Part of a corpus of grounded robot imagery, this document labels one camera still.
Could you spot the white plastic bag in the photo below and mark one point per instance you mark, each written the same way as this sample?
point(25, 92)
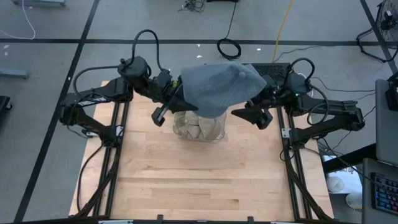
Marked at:
point(345, 172)

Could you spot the grey furniture base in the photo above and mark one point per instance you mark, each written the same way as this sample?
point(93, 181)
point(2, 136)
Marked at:
point(37, 2)

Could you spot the black floor object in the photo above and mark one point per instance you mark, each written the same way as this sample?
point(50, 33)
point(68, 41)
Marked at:
point(4, 102)

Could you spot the black desk device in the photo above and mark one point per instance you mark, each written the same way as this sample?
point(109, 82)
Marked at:
point(392, 96)

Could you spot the grey baseball cap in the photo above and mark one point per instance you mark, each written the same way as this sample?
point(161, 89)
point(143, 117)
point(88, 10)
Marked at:
point(217, 87)

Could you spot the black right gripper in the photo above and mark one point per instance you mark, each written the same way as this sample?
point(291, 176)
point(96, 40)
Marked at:
point(272, 99)

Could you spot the black aluminium rig frame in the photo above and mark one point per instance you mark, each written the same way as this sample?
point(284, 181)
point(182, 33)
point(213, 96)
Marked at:
point(117, 161)

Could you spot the backlit computer keyboard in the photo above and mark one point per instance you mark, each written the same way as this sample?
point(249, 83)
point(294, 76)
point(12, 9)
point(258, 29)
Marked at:
point(385, 194)

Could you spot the black beam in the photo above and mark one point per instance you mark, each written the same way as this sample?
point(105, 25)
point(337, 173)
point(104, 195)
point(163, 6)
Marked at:
point(351, 157)

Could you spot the black standing fan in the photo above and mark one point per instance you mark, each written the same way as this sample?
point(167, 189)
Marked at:
point(388, 21)

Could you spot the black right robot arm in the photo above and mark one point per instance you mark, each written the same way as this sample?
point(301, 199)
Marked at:
point(339, 124)

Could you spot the white paper roll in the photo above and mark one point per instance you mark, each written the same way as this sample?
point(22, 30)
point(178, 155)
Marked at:
point(354, 200)
point(335, 185)

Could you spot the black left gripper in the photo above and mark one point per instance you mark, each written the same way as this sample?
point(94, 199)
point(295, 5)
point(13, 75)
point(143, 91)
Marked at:
point(168, 87)

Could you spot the grey desk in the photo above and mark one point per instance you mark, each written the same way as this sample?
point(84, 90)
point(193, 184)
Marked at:
point(387, 137)
point(368, 193)

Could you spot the clear plastic bin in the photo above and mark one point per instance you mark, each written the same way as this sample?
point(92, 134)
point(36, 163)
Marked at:
point(222, 135)

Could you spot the grey metal bar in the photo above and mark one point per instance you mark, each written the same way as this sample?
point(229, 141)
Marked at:
point(14, 74)

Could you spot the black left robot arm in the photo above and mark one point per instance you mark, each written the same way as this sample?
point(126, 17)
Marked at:
point(93, 100)

